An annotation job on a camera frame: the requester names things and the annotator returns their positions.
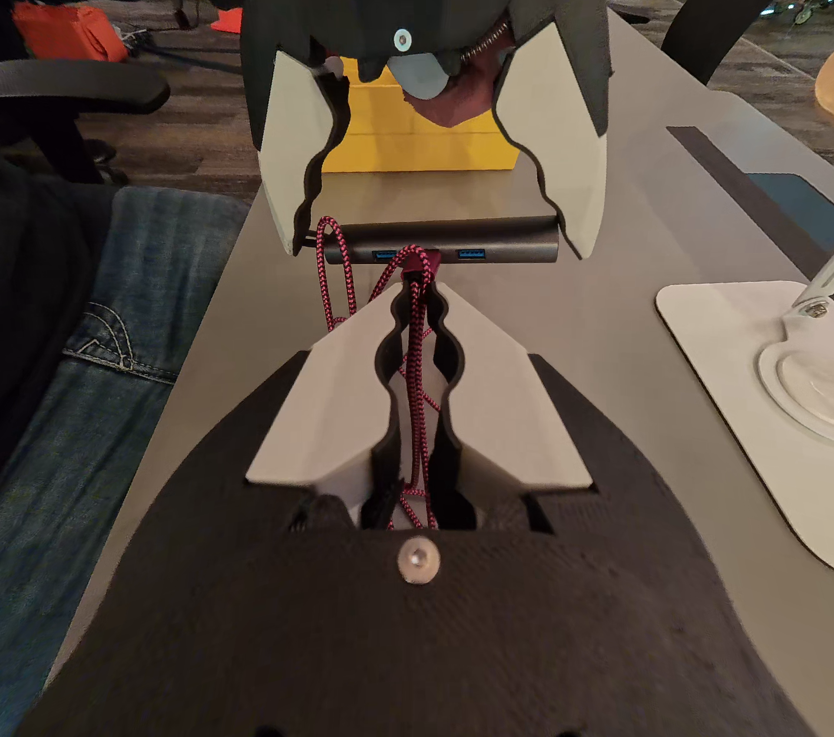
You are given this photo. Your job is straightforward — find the black chair with armrest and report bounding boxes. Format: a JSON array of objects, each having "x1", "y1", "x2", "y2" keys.
[{"x1": 0, "y1": 59, "x2": 172, "y2": 185}]

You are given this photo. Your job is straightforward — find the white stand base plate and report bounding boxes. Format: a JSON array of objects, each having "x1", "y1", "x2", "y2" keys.
[{"x1": 655, "y1": 255, "x2": 834, "y2": 568}]

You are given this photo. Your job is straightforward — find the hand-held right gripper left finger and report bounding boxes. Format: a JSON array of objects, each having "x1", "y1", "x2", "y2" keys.
[{"x1": 245, "y1": 280, "x2": 413, "y2": 531}]

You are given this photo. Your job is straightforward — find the red bag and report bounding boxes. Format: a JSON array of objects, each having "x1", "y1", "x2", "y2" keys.
[{"x1": 13, "y1": 1, "x2": 129, "y2": 63}]

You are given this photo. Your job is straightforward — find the person's left hand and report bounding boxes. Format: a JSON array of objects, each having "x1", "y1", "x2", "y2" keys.
[{"x1": 404, "y1": 59, "x2": 506, "y2": 129}]

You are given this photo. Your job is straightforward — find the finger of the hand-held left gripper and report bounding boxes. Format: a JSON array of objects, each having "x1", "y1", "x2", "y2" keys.
[
  {"x1": 492, "y1": 19, "x2": 609, "y2": 260},
  {"x1": 257, "y1": 50, "x2": 353, "y2": 257}
]

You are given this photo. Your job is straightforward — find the pink braided usb cable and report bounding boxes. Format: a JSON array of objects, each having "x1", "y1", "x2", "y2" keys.
[{"x1": 316, "y1": 216, "x2": 450, "y2": 531}]

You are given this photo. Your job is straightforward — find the dark grey usb hub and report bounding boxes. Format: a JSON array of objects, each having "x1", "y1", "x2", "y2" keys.
[{"x1": 301, "y1": 215, "x2": 561, "y2": 266}]

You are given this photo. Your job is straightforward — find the person's jeans leg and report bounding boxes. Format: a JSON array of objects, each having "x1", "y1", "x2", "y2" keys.
[{"x1": 0, "y1": 186, "x2": 252, "y2": 731}]

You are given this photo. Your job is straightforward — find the yellow plastic bin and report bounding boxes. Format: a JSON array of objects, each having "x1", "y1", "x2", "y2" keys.
[{"x1": 322, "y1": 56, "x2": 521, "y2": 173}]

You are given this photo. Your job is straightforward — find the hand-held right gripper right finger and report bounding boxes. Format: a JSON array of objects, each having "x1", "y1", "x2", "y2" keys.
[{"x1": 427, "y1": 282, "x2": 594, "y2": 531}]

